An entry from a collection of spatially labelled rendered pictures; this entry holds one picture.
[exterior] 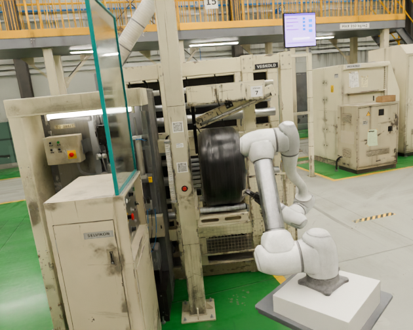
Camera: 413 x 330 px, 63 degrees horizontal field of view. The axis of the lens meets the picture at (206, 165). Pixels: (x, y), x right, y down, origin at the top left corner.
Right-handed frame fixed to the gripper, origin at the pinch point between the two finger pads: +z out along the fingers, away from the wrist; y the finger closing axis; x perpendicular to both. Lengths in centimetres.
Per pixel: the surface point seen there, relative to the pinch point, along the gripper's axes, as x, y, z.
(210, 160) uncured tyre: -10.2, -22.2, 26.2
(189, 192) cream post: -20.6, 9.5, 39.5
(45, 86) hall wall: 204, 322, 912
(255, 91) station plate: 60, -36, 41
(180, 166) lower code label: -17, -8, 50
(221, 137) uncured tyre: 7.4, -28.3, 30.6
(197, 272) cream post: -43, 65, 16
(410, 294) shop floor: 65, 97, -114
